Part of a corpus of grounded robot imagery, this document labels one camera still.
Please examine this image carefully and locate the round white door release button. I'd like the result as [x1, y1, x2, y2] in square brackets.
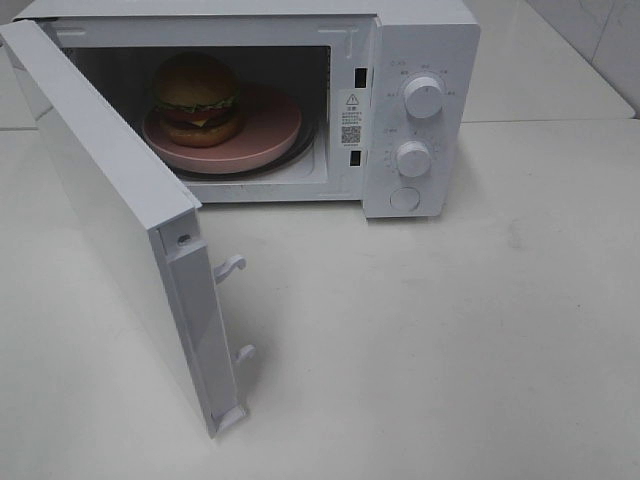
[389, 187, 420, 212]

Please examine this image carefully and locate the white warning label sticker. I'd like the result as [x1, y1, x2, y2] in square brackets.
[338, 89, 366, 147]

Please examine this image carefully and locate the toy burger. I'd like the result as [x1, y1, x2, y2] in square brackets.
[152, 52, 244, 148]

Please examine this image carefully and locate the upper white microwave knob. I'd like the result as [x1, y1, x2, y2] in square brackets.
[402, 72, 444, 120]

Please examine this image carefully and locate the lower white microwave knob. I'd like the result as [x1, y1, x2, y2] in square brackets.
[395, 141, 433, 178]

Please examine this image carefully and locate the pink round plate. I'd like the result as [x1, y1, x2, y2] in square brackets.
[142, 84, 302, 175]

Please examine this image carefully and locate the white microwave knob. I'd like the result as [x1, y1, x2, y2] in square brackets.
[395, 141, 433, 178]
[402, 72, 444, 120]

